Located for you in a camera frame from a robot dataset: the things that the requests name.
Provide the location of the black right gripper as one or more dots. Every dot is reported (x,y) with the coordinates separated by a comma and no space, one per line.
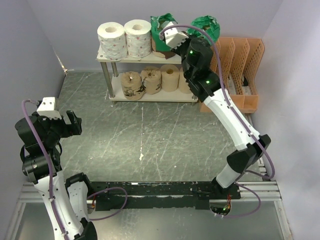
(177,50)

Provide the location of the white packets in organizer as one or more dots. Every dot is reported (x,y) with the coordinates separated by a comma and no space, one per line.
(231,87)

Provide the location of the white two-tier shelf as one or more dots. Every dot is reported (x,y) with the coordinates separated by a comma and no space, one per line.
(113,79)

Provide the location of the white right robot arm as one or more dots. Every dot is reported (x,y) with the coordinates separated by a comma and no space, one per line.
(249,143)

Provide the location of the tan unwrapped paper roll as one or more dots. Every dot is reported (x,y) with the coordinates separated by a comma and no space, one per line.
(170,75)
(182,84)

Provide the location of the white paper roll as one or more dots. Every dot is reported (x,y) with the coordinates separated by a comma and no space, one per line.
(112,39)

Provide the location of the brown roll white label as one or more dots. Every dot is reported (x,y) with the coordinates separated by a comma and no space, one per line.
(132,87)

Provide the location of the orange plastic file organizer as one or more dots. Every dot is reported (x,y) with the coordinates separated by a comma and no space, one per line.
(241,57)

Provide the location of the brown roll with cartoon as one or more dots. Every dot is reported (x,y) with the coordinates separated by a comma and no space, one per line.
(151,79)

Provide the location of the green paper roll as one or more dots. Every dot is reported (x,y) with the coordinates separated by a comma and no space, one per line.
(209,24)

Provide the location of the green roll brown band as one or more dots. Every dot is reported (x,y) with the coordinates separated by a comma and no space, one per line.
(159,47)

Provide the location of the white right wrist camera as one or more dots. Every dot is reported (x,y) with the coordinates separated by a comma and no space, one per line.
(174,37)

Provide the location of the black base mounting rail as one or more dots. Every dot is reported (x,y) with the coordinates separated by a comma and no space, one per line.
(149,195)

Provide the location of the white roll with red dots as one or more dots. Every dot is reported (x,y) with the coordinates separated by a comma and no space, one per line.
(138,38)

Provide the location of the black item in organizer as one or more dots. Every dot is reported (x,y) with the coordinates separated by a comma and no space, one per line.
(245,82)

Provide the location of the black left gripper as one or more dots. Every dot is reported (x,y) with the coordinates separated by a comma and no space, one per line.
(68,129)

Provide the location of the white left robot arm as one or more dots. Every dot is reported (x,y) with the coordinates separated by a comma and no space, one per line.
(65,199)

